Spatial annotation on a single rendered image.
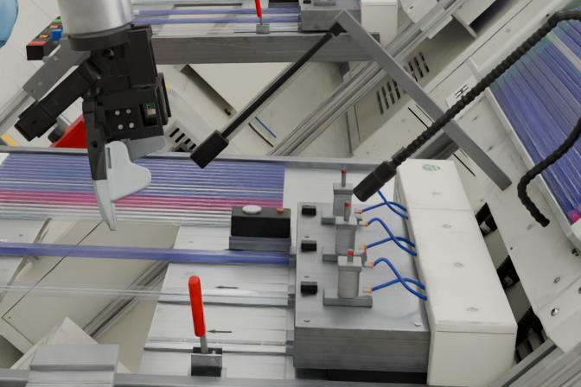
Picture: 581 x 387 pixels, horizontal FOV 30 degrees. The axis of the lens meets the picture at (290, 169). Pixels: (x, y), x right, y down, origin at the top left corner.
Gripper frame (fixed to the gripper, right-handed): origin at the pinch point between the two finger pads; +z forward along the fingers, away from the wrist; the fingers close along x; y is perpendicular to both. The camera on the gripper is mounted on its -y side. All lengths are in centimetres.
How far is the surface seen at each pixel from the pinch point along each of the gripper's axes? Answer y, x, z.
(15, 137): -86, 235, 55
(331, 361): 21.7, -17.1, 13.0
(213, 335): 9.2, -8.6, 12.9
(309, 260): 20.1, -1.3, 8.8
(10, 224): -19.6, 20.1, 7.5
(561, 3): 58, 36, -8
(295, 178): 17.3, 42.0, 14.4
